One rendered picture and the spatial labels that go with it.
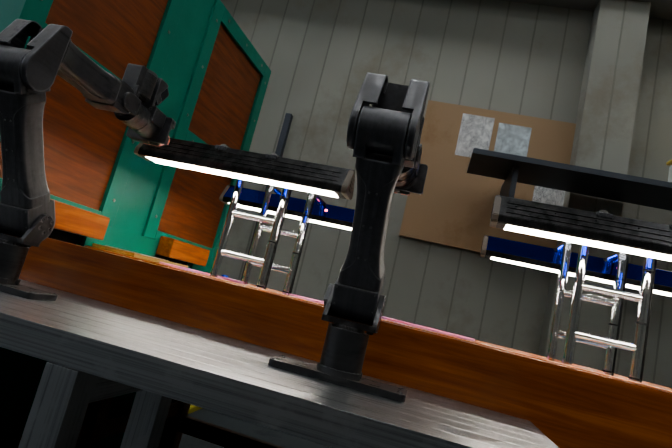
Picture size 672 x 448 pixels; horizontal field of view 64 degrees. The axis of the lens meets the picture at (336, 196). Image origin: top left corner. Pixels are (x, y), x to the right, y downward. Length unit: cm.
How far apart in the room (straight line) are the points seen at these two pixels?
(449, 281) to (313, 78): 172
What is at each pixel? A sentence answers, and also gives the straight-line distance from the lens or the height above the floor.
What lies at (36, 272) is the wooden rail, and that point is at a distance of 129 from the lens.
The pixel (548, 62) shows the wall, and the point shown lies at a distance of 400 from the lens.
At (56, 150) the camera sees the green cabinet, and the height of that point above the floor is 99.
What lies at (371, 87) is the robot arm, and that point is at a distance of 76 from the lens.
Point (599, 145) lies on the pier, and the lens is 366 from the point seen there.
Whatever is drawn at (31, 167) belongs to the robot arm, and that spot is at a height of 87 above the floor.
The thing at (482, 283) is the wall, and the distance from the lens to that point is 352.
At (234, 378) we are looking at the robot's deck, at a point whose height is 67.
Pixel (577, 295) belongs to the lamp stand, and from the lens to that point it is 147.
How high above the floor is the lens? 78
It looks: 11 degrees up
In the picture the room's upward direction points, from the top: 14 degrees clockwise
